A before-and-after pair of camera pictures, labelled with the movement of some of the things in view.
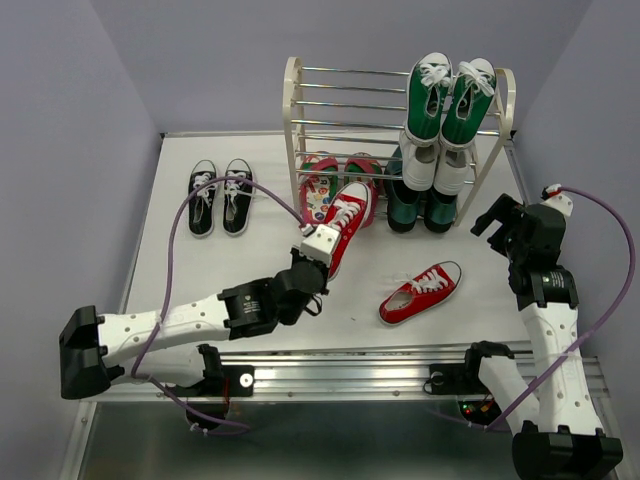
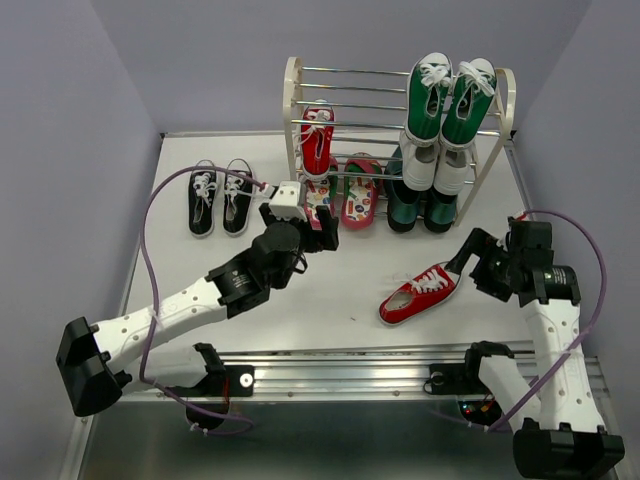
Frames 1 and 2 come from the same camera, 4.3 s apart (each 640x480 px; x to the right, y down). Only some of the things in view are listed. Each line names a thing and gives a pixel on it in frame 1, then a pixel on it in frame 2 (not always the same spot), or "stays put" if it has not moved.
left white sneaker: x=419 y=163 stays put
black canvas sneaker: x=202 y=204 stays put
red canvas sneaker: x=428 y=286 stays put
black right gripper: x=506 y=209 -> x=476 y=242
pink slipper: x=367 y=165 stays put
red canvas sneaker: x=347 y=211 -> x=315 y=142
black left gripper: x=324 y=267 -> x=328 y=226
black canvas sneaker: x=237 y=199 stays put
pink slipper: x=317 y=189 stays put
